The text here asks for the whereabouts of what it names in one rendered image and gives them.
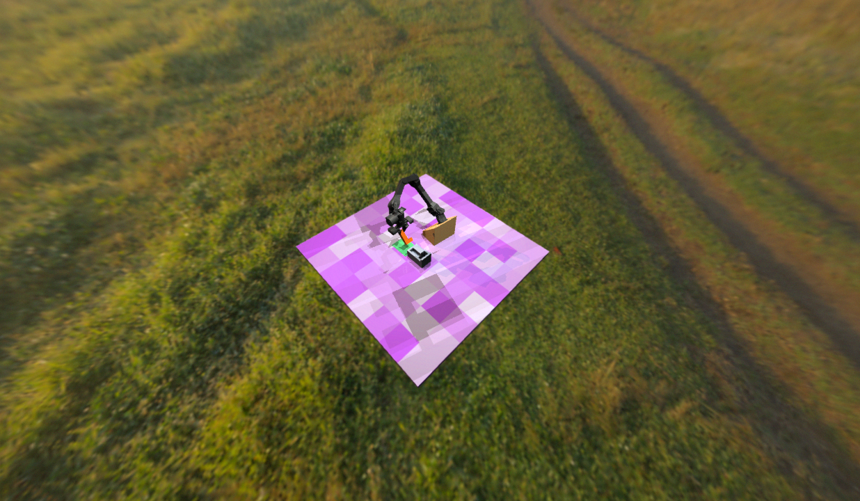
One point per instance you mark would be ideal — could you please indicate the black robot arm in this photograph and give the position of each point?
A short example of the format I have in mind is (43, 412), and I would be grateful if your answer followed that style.
(396, 214)

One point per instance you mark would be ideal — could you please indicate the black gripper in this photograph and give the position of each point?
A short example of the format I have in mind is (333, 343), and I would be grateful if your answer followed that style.
(400, 224)

